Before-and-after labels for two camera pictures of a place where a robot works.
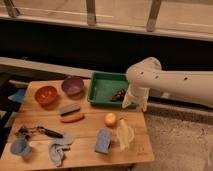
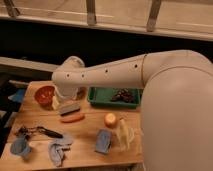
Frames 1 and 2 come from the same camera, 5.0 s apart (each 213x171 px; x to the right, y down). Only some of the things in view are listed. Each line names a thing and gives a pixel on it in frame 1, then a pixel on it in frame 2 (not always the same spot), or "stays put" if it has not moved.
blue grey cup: x=20 y=146 stays put
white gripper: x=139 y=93 to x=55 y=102
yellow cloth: x=125 y=135 stays put
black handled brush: x=26 y=132 stays put
